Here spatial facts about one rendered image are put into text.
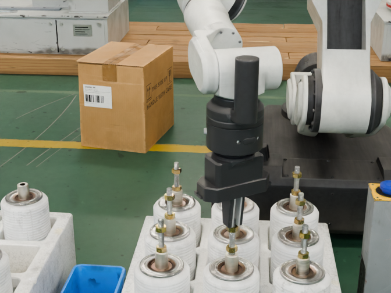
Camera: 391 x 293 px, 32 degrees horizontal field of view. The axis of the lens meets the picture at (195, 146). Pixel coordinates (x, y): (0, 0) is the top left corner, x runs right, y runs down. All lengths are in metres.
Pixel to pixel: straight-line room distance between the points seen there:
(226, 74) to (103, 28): 2.24
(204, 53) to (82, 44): 2.27
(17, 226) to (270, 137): 0.83
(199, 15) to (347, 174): 0.71
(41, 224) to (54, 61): 1.85
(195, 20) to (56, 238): 0.55
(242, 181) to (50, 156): 1.31
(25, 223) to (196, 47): 0.58
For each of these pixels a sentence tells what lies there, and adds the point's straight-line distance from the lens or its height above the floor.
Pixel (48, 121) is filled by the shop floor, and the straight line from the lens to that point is 2.61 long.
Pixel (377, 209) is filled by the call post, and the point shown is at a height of 0.29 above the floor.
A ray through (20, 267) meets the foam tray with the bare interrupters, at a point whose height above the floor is 0.13.
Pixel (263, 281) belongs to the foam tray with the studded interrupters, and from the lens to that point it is 1.26.
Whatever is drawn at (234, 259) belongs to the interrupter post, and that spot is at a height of 0.28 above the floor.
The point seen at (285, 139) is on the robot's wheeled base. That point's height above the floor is 0.17.
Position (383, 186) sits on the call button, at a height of 0.33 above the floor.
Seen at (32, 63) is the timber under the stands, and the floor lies 0.06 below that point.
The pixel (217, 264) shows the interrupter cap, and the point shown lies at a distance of 1.16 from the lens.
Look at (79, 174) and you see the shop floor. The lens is 2.13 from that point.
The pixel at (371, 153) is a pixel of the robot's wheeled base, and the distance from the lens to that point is 1.88.
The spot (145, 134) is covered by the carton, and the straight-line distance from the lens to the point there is 2.24.
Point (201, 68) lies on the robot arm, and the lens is 0.98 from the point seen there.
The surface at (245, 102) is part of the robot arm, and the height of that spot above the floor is 0.57.
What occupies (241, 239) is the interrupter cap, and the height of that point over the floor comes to 0.25.
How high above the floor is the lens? 0.87
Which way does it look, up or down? 22 degrees down
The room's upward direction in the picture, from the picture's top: straight up
